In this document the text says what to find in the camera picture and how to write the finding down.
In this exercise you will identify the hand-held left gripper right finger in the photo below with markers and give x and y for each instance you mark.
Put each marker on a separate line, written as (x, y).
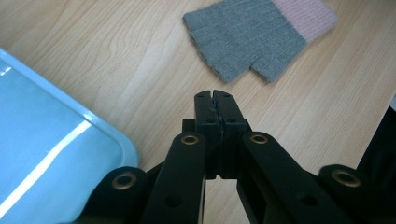
(230, 115)

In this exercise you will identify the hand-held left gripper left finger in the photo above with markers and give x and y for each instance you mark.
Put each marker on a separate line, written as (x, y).
(207, 115)

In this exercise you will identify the grey and pink knitted glove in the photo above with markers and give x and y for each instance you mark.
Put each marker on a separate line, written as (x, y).
(252, 36)

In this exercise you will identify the light blue plastic tray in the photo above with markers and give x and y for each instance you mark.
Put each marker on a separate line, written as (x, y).
(46, 149)

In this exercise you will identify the dark object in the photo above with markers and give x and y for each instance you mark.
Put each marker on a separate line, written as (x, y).
(381, 149)

